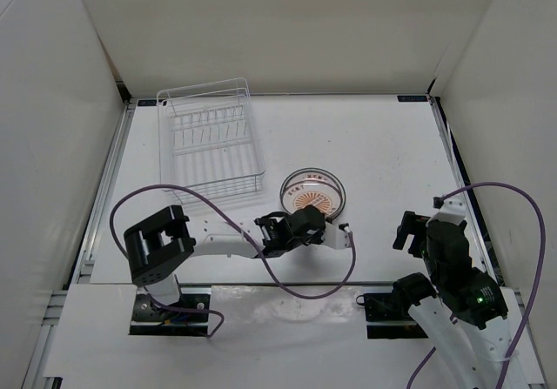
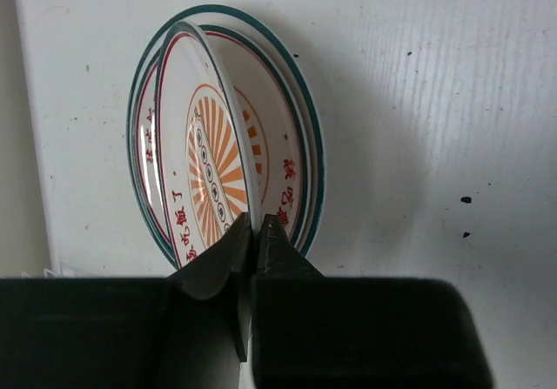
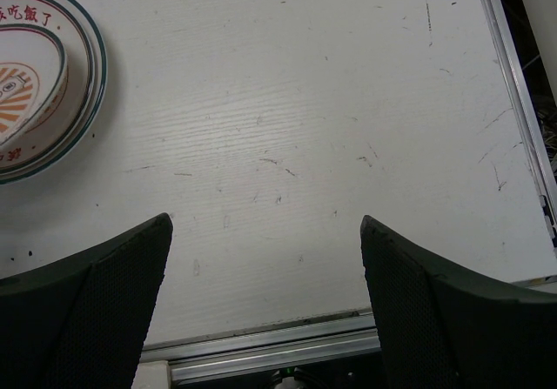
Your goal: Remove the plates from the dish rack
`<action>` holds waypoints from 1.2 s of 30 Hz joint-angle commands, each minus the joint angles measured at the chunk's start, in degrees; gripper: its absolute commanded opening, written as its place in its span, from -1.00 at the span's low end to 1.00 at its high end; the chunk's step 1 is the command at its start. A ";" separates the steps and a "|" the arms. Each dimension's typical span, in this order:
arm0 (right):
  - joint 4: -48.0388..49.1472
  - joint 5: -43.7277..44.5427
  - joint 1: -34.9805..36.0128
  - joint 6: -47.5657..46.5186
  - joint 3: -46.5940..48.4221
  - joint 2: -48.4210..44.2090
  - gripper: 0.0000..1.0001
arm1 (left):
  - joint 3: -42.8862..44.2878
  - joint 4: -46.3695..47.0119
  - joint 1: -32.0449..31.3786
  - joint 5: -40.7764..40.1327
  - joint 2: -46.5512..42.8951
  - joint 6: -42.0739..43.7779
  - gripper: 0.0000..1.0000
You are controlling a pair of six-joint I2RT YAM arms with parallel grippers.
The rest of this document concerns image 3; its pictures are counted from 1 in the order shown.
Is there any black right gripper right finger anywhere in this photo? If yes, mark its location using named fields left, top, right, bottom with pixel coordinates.
left=360, top=216, right=556, bottom=388

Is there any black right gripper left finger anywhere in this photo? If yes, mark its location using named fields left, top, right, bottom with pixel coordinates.
left=1, top=213, right=173, bottom=388

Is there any white plate with dark rim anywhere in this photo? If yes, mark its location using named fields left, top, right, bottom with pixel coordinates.
left=0, top=0, right=109, bottom=185

